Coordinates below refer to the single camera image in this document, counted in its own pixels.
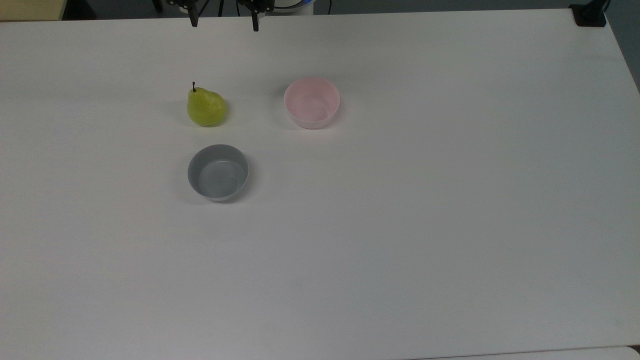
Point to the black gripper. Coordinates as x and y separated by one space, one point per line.
220 4

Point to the green pear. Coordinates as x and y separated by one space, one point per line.
206 108

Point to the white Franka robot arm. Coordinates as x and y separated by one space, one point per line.
294 4

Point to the pink plastic bowl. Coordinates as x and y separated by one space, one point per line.
312 102

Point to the grey plastic bowl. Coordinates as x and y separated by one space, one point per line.
218 173

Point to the beige wooden board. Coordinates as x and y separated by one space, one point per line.
31 9

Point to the black table clamp mount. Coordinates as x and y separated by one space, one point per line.
589 14

